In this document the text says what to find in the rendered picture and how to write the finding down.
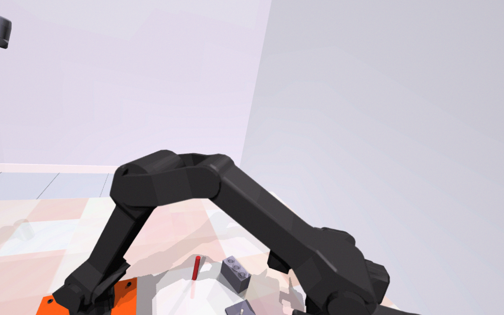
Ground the dark red peg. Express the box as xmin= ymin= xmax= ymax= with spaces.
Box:
xmin=192 ymin=256 xmax=201 ymax=280

